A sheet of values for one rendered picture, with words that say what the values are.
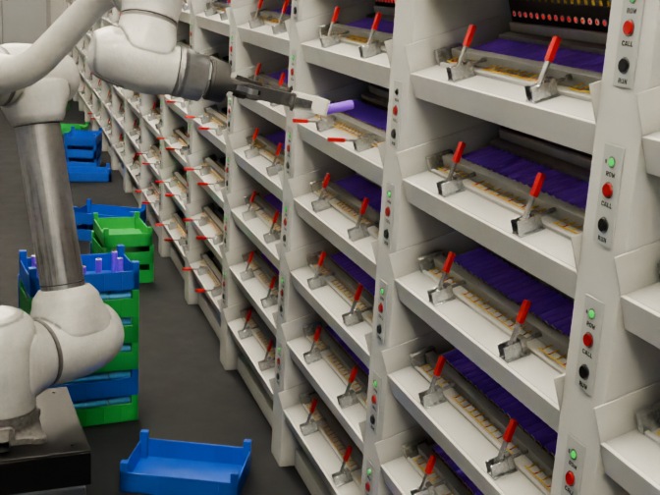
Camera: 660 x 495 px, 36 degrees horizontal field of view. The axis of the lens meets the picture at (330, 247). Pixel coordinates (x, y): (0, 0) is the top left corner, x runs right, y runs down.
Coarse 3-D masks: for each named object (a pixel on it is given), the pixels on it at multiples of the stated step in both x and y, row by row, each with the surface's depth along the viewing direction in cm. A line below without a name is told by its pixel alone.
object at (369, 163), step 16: (320, 96) 248; (336, 96) 249; (352, 96) 251; (384, 96) 239; (304, 112) 248; (304, 128) 242; (336, 128) 233; (320, 144) 233; (336, 144) 220; (352, 144) 215; (384, 144) 192; (352, 160) 212; (368, 160) 201; (368, 176) 204
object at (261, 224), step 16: (240, 192) 321; (256, 192) 322; (240, 208) 320; (256, 208) 316; (272, 208) 304; (240, 224) 313; (256, 224) 301; (272, 224) 282; (256, 240) 292; (272, 240) 283; (272, 256) 275
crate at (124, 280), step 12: (24, 252) 287; (120, 252) 299; (24, 264) 288; (84, 264) 297; (108, 264) 300; (132, 264) 283; (24, 276) 281; (36, 276) 272; (84, 276) 278; (96, 276) 279; (108, 276) 281; (120, 276) 282; (132, 276) 284; (36, 288) 273; (96, 288) 280; (108, 288) 282; (120, 288) 283; (132, 288) 284
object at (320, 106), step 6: (300, 96) 189; (306, 96) 189; (312, 96) 190; (312, 102) 190; (318, 102) 190; (324, 102) 191; (300, 108) 190; (306, 108) 190; (312, 108) 190; (318, 108) 191; (324, 108) 191; (324, 114) 191
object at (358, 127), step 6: (330, 114) 238; (336, 114) 235; (342, 114) 233; (336, 120) 235; (342, 120) 230; (348, 120) 226; (354, 120) 225; (342, 126) 228; (348, 126) 227; (354, 126) 222; (360, 126) 218; (366, 126) 217; (354, 132) 220; (360, 132) 218; (366, 132) 215; (372, 132) 211; (378, 132) 210; (384, 132) 209; (378, 138) 208; (384, 138) 205; (372, 144) 208
